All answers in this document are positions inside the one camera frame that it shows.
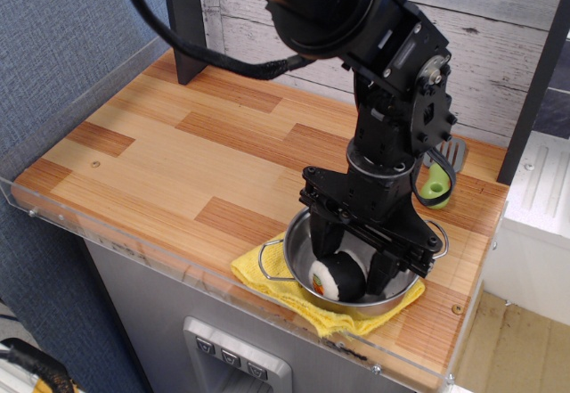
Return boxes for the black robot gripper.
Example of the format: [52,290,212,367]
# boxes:
[300,163,443,295]

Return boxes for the plush sushi roll toy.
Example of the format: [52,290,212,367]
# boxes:
[308,250,367,302]

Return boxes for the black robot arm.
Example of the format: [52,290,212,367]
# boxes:
[266,0,457,295]

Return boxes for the stainless steel pot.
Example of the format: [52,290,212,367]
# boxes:
[257,208,449,318]

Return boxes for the yellow cloth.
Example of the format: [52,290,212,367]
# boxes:
[231,233,426,338]

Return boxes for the clear acrylic table guard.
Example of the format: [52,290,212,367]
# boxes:
[1,35,507,392]

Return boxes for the white toy sink counter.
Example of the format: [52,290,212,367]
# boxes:
[483,131,569,324]

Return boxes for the silver dispenser button panel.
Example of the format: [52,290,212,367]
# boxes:
[183,316,293,392]

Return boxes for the black yellow object bottom left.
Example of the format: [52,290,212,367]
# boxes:
[1,338,81,392]

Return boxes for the grey spatula green handle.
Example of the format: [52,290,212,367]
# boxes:
[419,137,468,209]

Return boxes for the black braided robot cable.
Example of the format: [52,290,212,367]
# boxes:
[114,0,308,80]

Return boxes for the black right shelf post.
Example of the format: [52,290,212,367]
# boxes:
[497,0,569,185]

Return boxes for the black shelf post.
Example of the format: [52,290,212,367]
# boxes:
[166,0,207,86]
[497,0,569,185]

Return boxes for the black left shelf post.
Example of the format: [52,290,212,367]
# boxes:
[166,0,207,86]

